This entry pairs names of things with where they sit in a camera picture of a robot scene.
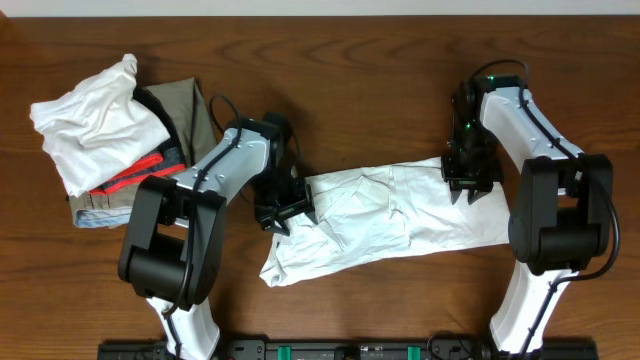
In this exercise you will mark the dark red-trimmed folded garment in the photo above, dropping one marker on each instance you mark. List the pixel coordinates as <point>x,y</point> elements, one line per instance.
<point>166,159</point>

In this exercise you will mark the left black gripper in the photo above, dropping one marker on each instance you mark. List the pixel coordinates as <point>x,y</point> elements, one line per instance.
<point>302,202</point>

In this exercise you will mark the light blue folded garment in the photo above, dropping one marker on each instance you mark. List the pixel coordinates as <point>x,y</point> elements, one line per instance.
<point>98,218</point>

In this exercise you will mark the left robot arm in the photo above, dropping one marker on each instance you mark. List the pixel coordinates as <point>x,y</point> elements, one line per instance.
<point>172,249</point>

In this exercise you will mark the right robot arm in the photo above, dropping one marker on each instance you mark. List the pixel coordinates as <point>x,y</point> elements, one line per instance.
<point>563,227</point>

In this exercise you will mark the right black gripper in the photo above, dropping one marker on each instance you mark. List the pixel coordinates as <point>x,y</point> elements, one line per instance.
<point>459,181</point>

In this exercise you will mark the white printed t-shirt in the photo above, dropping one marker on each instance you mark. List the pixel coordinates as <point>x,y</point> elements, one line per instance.
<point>373,213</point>

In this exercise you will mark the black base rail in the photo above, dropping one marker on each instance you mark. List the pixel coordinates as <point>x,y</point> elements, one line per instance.
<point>325,351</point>

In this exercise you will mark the white folded shirt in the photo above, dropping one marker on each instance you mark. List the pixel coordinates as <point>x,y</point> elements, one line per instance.
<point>97,130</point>

